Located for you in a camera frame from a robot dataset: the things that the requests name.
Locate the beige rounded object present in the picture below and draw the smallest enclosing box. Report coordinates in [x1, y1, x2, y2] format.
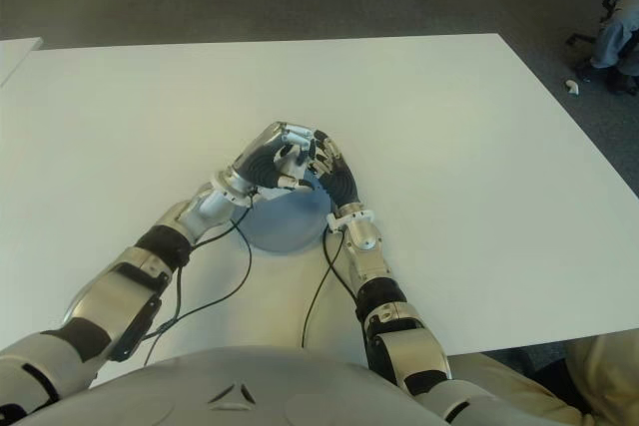
[563, 333, 639, 426]

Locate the robot torso grey shell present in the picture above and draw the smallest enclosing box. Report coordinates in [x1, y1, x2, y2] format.
[19, 345, 585, 426]

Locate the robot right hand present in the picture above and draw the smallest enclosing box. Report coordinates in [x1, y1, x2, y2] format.
[307, 129, 363, 213]

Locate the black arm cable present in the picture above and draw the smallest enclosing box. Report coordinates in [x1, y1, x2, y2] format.
[301, 228, 360, 347]
[142, 191, 261, 367]

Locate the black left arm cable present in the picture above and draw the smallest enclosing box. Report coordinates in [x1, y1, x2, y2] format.
[142, 191, 261, 367]

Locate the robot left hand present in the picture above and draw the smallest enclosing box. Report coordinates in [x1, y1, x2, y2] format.
[230, 121, 316, 197]

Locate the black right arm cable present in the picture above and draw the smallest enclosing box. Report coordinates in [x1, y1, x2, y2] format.
[301, 228, 360, 347]

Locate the seated person in jeans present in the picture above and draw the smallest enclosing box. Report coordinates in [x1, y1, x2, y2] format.
[591, 0, 639, 73]

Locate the white charger block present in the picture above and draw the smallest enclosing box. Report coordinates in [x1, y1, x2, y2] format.
[274, 145, 307, 183]

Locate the blue plate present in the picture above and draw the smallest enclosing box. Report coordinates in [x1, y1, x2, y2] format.
[239, 174, 334, 255]

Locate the white side table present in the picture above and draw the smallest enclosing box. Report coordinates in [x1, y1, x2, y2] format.
[0, 36, 44, 88]

